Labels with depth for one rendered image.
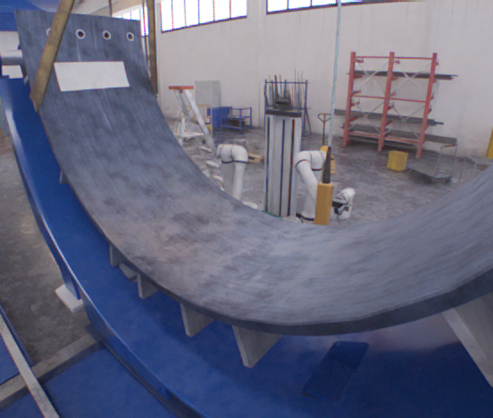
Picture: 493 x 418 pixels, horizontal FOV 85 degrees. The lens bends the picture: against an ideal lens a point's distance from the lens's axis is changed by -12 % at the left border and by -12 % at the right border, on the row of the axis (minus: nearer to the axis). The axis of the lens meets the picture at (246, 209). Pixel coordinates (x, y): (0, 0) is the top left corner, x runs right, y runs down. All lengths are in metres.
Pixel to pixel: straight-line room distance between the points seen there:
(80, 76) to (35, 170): 0.55
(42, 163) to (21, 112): 0.29
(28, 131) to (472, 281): 1.92
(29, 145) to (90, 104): 0.41
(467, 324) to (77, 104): 1.72
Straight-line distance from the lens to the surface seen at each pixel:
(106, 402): 1.84
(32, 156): 1.90
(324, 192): 1.67
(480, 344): 0.59
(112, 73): 1.90
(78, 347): 2.06
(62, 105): 1.72
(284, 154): 2.69
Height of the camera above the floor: 2.01
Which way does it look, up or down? 24 degrees down
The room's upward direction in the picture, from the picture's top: straight up
